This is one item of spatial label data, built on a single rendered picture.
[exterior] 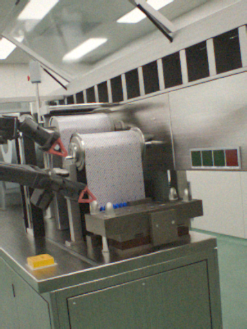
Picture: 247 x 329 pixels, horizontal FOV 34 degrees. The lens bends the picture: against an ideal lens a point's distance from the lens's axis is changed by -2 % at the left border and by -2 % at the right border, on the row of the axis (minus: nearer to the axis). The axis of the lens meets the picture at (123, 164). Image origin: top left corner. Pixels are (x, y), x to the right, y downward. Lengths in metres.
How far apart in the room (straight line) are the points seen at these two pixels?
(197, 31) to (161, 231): 0.69
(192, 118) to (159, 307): 0.66
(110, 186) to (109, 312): 0.48
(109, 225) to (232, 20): 0.74
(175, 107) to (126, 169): 0.30
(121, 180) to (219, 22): 0.67
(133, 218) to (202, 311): 0.43
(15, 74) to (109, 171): 5.85
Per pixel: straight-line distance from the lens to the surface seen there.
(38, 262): 1.35
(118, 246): 1.41
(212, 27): 1.41
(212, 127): 1.40
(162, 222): 1.43
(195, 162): 1.48
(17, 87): 7.28
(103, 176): 1.54
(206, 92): 1.41
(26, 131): 1.47
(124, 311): 1.38
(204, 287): 1.54
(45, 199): 1.46
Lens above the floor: 1.27
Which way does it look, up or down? 3 degrees down
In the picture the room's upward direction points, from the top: 6 degrees counter-clockwise
